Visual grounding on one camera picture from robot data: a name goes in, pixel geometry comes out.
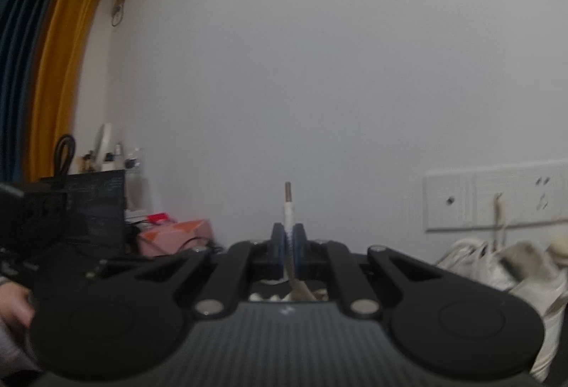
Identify person's left hand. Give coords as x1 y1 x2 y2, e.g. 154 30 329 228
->
0 282 35 328

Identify blue curtain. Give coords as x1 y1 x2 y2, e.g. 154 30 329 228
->
0 0 69 184

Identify white network cable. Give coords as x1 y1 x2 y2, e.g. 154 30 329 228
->
492 192 509 246

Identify white oval object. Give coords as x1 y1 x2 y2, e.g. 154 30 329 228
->
98 123 115 172

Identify white network wall plate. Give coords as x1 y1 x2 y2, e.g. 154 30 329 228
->
470 169 521 231

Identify clear glass jar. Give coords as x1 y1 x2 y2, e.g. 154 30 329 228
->
124 146 143 171

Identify person's left forearm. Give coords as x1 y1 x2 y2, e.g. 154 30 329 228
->
0 318 43 375

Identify white power socket plate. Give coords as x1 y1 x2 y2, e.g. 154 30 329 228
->
517 165 568 227

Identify yellow curtain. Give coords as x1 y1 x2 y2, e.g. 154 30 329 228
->
27 0 111 183

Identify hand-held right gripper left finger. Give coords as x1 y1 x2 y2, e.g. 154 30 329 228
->
132 223 290 319

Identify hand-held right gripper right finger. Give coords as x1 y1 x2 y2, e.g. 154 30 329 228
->
290 223 445 319

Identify black cable loop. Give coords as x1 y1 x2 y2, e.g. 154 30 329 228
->
52 133 77 177

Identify pink cardboard box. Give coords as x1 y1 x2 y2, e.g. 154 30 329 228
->
137 219 214 257

